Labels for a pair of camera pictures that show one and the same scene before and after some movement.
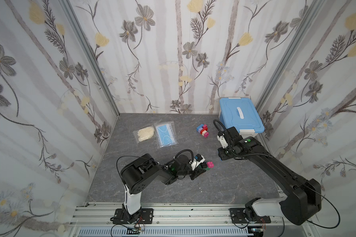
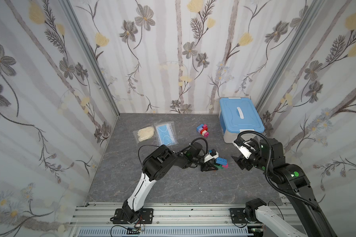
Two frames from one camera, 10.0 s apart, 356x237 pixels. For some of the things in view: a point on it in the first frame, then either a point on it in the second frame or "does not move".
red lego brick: x=205 y=128 does not move
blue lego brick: x=200 y=126 does not move
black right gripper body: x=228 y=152 -> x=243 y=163
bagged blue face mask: x=165 y=134 does not move
